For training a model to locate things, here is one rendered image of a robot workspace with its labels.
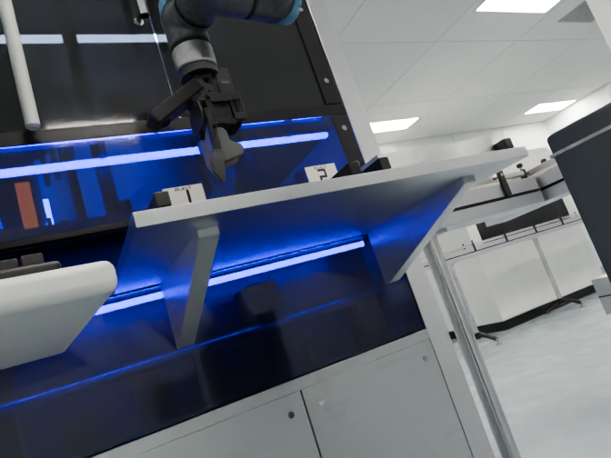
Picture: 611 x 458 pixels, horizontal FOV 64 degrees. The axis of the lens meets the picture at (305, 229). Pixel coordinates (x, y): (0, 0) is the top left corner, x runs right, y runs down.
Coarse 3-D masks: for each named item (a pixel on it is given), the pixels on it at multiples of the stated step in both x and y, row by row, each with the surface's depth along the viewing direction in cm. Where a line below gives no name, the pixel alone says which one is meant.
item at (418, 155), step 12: (444, 144) 85; (456, 144) 86; (468, 144) 87; (480, 144) 88; (492, 144) 90; (384, 156) 78; (396, 156) 80; (408, 156) 81; (420, 156) 82; (432, 156) 83; (444, 156) 84; (456, 156) 85
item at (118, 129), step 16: (256, 112) 116; (272, 112) 118; (288, 112) 120; (304, 112) 122; (320, 112) 124; (336, 112) 126; (64, 128) 97; (80, 128) 98; (96, 128) 99; (112, 128) 101; (128, 128) 102; (144, 128) 104; (176, 128) 107; (0, 144) 91; (16, 144) 92; (112, 224) 95; (128, 224) 96; (32, 240) 88; (48, 240) 89; (64, 240) 92
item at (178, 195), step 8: (192, 184) 104; (200, 184) 105; (168, 192) 101; (176, 192) 102; (184, 192) 103; (192, 192) 103; (200, 192) 104; (176, 200) 101; (184, 200) 102; (192, 200) 103; (200, 200) 104
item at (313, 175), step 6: (306, 168) 117; (312, 168) 118; (318, 168) 118; (330, 168) 120; (306, 174) 117; (312, 174) 117; (318, 174) 118; (324, 174) 118; (330, 174) 119; (312, 180) 117; (318, 180) 117
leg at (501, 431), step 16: (432, 240) 145; (432, 256) 145; (432, 272) 146; (448, 272) 144; (448, 288) 142; (448, 304) 142; (464, 320) 141; (464, 336) 140; (464, 352) 140; (480, 352) 140; (480, 368) 138; (480, 384) 138; (480, 400) 138; (496, 400) 137; (496, 416) 135; (496, 432) 135; (512, 448) 134
